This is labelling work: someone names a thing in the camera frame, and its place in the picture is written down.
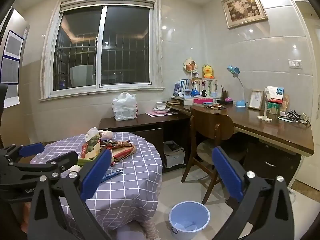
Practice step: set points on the grey seat cushion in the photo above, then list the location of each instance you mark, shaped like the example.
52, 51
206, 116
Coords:
207, 150

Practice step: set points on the green box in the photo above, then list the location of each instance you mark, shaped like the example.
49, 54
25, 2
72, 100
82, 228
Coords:
273, 108

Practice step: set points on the pink flat box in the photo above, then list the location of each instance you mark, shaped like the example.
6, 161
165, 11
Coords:
202, 101

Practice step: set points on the pink mat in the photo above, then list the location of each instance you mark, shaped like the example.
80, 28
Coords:
150, 114

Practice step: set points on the blue plastic bucket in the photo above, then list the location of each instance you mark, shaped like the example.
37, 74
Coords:
180, 210

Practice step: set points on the wall light switch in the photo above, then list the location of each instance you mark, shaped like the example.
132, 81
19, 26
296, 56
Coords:
295, 63

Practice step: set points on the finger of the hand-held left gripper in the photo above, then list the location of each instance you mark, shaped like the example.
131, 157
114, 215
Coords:
62, 160
31, 149

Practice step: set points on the framed flower picture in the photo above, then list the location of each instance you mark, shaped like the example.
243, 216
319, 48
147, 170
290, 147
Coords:
243, 7

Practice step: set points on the yellow duck plush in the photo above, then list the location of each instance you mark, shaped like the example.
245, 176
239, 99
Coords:
207, 71

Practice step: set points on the row of books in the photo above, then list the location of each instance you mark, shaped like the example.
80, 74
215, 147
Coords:
178, 87

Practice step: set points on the white storage box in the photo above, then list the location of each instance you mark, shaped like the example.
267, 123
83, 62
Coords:
175, 158

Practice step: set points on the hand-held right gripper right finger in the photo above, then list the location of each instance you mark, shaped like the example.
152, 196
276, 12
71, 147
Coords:
226, 172

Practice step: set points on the white plate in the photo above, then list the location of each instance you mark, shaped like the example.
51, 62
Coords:
161, 110

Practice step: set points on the dark drawer cabinet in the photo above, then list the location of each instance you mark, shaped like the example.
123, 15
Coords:
270, 162

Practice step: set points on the pink tape dispenser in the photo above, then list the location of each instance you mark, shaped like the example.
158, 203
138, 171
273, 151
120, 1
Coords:
228, 100

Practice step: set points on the wall poster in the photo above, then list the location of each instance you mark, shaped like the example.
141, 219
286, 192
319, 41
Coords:
12, 47

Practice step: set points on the thin blue wrapper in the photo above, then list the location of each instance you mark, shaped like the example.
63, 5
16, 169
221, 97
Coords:
112, 174

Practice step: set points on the red snack packet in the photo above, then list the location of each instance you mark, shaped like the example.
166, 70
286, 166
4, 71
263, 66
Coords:
122, 153

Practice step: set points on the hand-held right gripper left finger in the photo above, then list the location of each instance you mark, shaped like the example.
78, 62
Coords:
96, 172

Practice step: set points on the desk calendar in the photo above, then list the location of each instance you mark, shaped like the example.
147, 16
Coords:
276, 93

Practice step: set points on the green and red paper carton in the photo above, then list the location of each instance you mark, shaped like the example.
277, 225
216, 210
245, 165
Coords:
90, 147

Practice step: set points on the cartoon hand fan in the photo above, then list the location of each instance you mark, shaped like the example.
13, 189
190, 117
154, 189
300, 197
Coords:
190, 65

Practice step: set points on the round table, checked purple cloth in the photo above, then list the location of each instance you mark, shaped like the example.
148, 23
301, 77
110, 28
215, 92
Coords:
140, 180

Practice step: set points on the pink and white plastic bag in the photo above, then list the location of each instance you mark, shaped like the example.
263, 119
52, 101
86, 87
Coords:
106, 135

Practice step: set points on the dark pen holder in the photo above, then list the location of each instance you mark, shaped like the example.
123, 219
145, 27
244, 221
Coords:
224, 93

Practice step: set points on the white phone stand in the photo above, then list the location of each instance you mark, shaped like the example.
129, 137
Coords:
265, 117

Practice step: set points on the small photo frame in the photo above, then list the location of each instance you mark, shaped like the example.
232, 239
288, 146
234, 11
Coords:
255, 100

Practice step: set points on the blue desk lamp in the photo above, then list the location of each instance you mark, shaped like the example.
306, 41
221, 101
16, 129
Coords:
241, 103

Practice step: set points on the pile of pencils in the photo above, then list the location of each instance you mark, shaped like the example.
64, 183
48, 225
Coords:
215, 106

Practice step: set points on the wooden chair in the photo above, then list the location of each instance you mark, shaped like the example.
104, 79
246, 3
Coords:
210, 122

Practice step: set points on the brown wooden desk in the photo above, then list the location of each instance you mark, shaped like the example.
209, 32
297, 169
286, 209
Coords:
250, 120

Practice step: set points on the large white plastic bag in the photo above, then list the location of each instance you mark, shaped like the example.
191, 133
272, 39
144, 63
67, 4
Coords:
123, 110

